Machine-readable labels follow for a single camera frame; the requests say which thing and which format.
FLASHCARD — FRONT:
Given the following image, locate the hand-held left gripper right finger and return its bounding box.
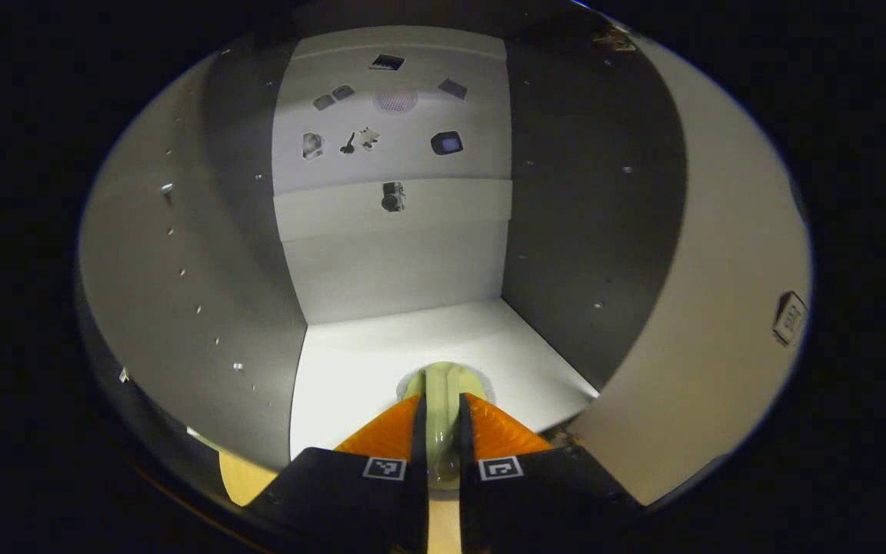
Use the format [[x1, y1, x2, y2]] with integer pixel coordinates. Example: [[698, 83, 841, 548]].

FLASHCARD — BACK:
[[455, 392, 644, 554]]

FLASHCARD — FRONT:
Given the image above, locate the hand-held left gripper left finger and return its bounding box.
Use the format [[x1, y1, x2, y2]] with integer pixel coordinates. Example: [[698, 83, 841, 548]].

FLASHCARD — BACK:
[[247, 394, 430, 554]]

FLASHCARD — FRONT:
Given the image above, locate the green bottle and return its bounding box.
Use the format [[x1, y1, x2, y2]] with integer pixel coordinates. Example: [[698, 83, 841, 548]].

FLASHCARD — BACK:
[[397, 360, 491, 490]]

